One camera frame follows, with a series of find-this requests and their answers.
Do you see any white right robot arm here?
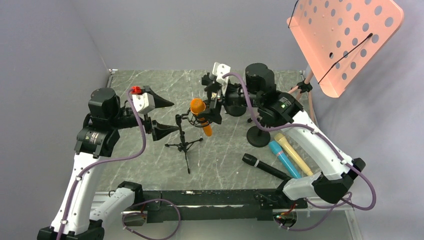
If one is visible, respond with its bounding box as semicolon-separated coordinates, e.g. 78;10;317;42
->
199;62;366;208

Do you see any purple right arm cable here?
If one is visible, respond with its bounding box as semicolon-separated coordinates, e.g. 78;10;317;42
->
222;72;377;233

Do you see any cream yellow microphone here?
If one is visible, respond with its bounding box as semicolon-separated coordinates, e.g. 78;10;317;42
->
274;133;314;176

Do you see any blue microphone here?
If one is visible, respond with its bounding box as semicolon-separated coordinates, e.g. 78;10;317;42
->
268;140;302;179

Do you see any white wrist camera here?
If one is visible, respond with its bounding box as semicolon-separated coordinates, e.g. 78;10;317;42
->
209;62;231;96
132;93;156;115

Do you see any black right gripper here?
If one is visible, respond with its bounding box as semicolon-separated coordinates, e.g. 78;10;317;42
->
198;79;263;124

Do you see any black shock-mount round stand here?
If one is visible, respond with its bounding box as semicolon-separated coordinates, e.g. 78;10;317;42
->
224;105;247;117

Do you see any orange microphone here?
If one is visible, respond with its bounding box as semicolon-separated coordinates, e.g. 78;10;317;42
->
190;97;214;137

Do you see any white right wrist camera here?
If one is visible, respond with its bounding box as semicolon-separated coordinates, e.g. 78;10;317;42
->
209;62;231;96

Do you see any black round-base clip stand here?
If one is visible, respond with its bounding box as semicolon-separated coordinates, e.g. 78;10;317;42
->
246;125;271;148

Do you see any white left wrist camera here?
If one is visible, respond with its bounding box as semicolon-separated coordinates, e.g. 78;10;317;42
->
132;93;156;115

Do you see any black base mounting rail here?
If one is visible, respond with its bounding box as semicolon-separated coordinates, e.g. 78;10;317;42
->
124;189;308;223

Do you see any pink perforated music stand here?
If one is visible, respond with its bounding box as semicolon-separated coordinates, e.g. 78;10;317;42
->
287;0;405;99

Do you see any black round-base tall stand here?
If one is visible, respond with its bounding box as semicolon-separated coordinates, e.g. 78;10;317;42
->
201;72;222;101

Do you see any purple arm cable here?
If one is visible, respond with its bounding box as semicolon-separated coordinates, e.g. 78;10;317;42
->
56;88;148;240
222;72;377;233

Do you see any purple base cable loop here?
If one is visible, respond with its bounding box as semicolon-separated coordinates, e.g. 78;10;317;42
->
121;198;182;240

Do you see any black tripod shock-mount stand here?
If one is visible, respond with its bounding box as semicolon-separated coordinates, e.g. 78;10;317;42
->
164;109;213;175

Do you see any black microphone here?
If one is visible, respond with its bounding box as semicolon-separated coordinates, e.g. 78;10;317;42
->
242;153;291;181

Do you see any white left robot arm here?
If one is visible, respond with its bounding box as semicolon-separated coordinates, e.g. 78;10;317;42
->
37;86;177;240

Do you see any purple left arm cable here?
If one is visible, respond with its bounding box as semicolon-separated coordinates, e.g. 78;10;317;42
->
56;88;148;240

